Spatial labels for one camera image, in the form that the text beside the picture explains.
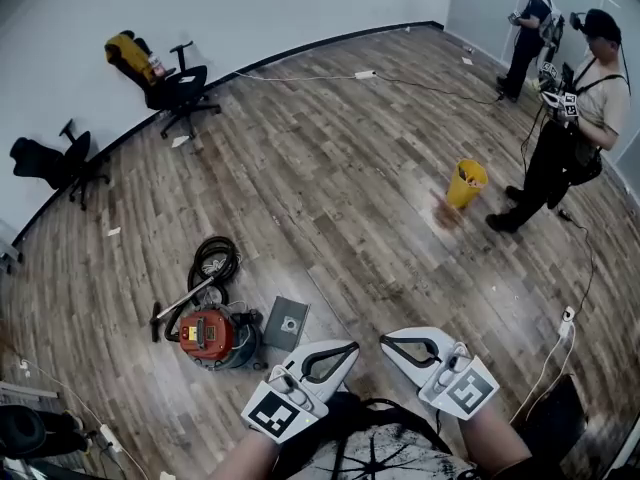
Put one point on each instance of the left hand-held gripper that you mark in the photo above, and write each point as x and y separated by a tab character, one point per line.
272	413

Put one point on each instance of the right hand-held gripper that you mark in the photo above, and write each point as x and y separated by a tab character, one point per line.
465	390

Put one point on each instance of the grey dust bag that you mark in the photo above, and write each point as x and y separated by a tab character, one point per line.
277	313

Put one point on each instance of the person's right forearm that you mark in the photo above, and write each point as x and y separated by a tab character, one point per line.
492	448

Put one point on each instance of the person's left forearm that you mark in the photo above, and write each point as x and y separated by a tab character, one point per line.
245	460

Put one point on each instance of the person's black shorts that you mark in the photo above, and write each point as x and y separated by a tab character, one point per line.
350	408

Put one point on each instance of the black and white patterned t-shirt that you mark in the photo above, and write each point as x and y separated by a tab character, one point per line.
380	453

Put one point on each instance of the red canister vacuum cleaner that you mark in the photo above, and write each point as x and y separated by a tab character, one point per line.
205	335

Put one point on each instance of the black mesh trolley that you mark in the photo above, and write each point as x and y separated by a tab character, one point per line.
555	418

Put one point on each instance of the white power strip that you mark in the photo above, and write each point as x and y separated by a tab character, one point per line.
111	438
566	320
365	74

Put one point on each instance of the yellow bucket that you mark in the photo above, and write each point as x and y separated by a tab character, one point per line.
462	193

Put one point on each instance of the black oval seat pad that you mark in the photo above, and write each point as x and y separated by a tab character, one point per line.
37	433

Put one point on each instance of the white paper sheet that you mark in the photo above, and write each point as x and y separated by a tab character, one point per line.
186	79

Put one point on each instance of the black office chair with headrest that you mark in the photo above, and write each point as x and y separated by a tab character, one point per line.
70	160

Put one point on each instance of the plastic bottle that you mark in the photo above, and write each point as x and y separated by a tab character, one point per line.
157	67

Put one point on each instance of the yellow jacket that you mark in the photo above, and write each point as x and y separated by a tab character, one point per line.
125	55

